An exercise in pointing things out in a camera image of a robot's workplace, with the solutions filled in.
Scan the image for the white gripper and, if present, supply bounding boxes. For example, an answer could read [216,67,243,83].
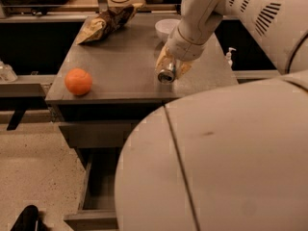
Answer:
[155,26,205,79]

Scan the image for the silver redbull can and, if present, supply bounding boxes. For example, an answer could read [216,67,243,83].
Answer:
[158,61,176,84]

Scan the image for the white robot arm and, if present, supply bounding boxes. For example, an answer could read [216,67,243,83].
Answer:
[115,0,308,231]

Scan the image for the grey wooden drawer cabinet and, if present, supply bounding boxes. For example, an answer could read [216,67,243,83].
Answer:
[44,13,240,168]

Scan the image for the grey top drawer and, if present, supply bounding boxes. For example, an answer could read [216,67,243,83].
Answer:
[59,120,139,148]

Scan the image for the open grey middle drawer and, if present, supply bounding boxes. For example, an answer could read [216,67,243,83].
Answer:
[64,148,120,231]

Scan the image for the white ceramic bowl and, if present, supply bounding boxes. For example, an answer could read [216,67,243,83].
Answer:
[155,19,180,43]

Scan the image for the white pump bottle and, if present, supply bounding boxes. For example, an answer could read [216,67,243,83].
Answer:
[225,47,237,67]

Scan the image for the crumpled chip bag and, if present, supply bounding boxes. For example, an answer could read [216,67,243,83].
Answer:
[75,3,143,44]

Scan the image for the orange fruit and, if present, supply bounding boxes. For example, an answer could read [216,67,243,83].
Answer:
[64,67,92,95]

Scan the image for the black shoe left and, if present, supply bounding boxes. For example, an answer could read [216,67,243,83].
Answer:
[10,205,46,231]

